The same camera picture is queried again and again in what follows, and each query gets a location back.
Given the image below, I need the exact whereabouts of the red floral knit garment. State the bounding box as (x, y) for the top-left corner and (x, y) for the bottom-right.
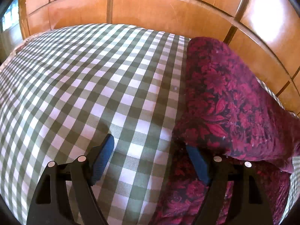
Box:
(150, 37), (299, 224)

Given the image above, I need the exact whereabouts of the green checked bed sheet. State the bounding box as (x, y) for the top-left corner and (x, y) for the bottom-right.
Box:
(1, 24), (299, 224)

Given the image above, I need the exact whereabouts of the wooden wardrobe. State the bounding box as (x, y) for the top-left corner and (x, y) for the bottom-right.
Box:
(18, 0), (299, 114)

